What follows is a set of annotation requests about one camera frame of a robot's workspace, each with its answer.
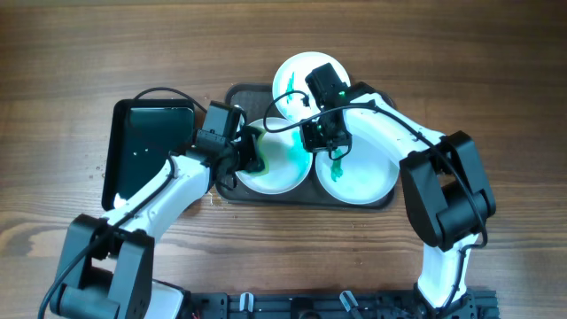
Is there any white plate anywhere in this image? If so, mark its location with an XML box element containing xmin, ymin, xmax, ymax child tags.
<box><xmin>315</xmin><ymin>136</ymin><xmax>399</xmax><ymax>205</ymax></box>
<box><xmin>272</xmin><ymin>51</ymin><xmax>351</xmax><ymax>122</ymax></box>
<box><xmin>237</xmin><ymin>128</ymin><xmax>313</xmax><ymax>195</ymax></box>

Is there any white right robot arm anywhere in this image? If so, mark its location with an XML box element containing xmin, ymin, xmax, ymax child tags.
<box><xmin>300</xmin><ymin>82</ymin><xmax>496</xmax><ymax>314</ymax></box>

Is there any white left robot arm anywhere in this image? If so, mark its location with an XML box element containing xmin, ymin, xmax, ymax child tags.
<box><xmin>38</xmin><ymin>126</ymin><xmax>265</xmax><ymax>318</ymax></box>

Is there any dark brown serving tray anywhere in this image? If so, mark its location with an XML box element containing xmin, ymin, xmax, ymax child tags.
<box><xmin>216</xmin><ymin>83</ymin><xmax>399</xmax><ymax>211</ymax></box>

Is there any black water basin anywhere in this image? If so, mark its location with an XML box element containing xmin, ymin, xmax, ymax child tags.
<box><xmin>101</xmin><ymin>99</ymin><xmax>195</xmax><ymax>211</ymax></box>

